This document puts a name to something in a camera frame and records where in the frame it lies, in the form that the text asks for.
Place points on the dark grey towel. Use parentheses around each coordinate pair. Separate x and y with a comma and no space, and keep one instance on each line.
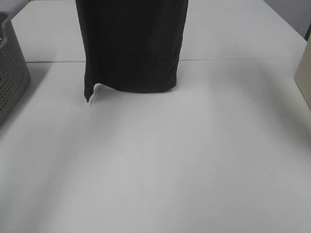
(131,45)

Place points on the grey perforated plastic basket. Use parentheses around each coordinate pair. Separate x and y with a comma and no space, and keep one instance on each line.
(14,74)

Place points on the beige box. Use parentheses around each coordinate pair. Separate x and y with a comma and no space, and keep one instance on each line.
(303,74)

